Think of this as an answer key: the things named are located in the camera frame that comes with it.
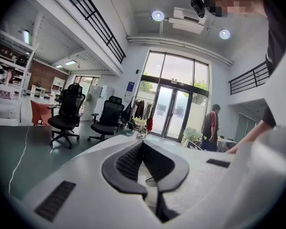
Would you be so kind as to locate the glass entrance door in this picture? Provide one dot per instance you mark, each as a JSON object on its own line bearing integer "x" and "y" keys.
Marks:
{"x": 172, "y": 111}

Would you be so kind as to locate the black head-worn camera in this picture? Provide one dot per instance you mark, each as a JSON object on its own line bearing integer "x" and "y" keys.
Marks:
{"x": 198, "y": 5}

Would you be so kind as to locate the person's right forearm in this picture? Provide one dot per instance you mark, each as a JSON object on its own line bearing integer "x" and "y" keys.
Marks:
{"x": 252, "y": 133}

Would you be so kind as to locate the vase of white flowers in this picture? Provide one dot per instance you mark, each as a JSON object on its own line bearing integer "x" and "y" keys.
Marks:
{"x": 192, "y": 133}

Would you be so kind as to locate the black mesh office chair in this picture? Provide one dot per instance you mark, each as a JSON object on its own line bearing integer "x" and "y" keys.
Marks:
{"x": 66, "y": 111}
{"x": 109, "y": 118}

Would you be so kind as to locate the long black mezzanine railing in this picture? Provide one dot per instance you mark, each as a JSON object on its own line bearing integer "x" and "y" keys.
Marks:
{"x": 95, "y": 15}

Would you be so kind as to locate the blue wall poster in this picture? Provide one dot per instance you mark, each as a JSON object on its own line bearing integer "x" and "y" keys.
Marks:
{"x": 130, "y": 88}

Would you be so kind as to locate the pink cloth covered chair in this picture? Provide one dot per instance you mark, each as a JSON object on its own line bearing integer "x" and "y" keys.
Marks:
{"x": 39, "y": 113}

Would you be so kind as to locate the round ceiling light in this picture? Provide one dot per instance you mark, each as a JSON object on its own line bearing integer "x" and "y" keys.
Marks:
{"x": 158, "y": 15}
{"x": 224, "y": 34}

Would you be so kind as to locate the white ceiling air conditioner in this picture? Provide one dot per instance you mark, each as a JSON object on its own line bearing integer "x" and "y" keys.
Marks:
{"x": 188, "y": 20}

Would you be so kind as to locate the tube ceiling light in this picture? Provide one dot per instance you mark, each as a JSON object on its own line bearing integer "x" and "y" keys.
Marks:
{"x": 26, "y": 36}

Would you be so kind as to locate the teal dustpan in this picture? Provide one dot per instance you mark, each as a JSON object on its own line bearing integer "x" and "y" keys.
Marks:
{"x": 128, "y": 132}

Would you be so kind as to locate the white shelf unit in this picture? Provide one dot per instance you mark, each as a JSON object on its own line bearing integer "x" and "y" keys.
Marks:
{"x": 4, "y": 108}

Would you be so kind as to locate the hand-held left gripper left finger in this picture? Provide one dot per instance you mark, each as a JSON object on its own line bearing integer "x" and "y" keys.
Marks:
{"x": 114, "y": 175}

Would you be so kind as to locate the short black mezzanine railing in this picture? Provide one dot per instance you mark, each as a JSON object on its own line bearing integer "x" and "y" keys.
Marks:
{"x": 250, "y": 79}

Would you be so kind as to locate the clothes rack with garments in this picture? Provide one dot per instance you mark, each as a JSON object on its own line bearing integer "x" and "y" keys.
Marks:
{"x": 139, "y": 108}

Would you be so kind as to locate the white ceiling pipes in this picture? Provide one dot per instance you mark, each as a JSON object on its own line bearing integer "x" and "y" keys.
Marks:
{"x": 181, "y": 45}

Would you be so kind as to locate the red hanging garment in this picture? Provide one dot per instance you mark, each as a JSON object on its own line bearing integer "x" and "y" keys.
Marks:
{"x": 150, "y": 123}

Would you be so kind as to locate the low white cabinet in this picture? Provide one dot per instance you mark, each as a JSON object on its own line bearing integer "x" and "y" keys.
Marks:
{"x": 38, "y": 90}

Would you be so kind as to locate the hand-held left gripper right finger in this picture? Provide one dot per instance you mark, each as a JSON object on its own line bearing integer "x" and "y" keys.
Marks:
{"x": 166, "y": 166}

